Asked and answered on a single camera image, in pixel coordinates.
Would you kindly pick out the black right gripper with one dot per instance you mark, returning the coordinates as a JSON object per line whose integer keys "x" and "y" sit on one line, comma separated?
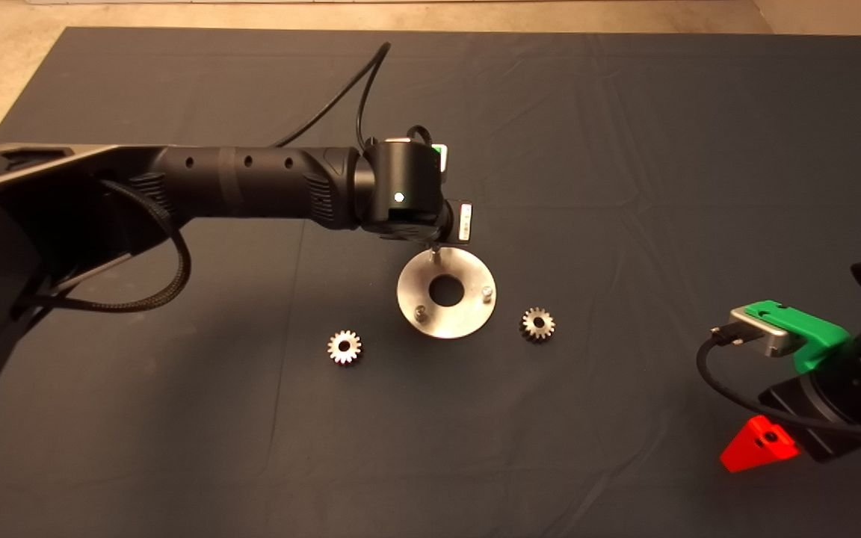
{"x": 849, "y": 388}

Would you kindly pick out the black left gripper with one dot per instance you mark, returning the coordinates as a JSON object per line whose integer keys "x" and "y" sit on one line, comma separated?
{"x": 463, "y": 222}

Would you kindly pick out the round metal carrier plate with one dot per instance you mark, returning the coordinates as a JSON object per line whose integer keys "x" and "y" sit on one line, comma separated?
{"x": 460, "y": 314}

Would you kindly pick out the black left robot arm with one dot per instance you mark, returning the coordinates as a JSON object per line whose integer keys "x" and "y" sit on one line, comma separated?
{"x": 251, "y": 183}

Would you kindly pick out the dark table cloth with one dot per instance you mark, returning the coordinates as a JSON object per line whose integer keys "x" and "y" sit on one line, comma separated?
{"x": 625, "y": 149}

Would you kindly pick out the silver left camera box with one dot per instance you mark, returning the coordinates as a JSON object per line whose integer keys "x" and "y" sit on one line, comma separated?
{"x": 447, "y": 161}

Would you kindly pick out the silver camera box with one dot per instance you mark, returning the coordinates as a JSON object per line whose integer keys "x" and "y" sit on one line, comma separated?
{"x": 755, "y": 332}
{"x": 447, "y": 161}

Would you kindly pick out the green left camera mount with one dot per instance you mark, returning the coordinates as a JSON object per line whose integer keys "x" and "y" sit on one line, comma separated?
{"x": 438, "y": 155}

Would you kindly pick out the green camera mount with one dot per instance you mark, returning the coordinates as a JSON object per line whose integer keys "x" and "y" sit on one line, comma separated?
{"x": 438, "y": 155}
{"x": 812, "y": 332}

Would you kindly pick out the silver right camera box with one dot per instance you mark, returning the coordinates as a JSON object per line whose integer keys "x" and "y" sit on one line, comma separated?
{"x": 755, "y": 332}

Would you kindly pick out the green right camera mount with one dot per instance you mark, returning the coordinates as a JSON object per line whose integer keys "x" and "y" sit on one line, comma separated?
{"x": 812, "y": 332}

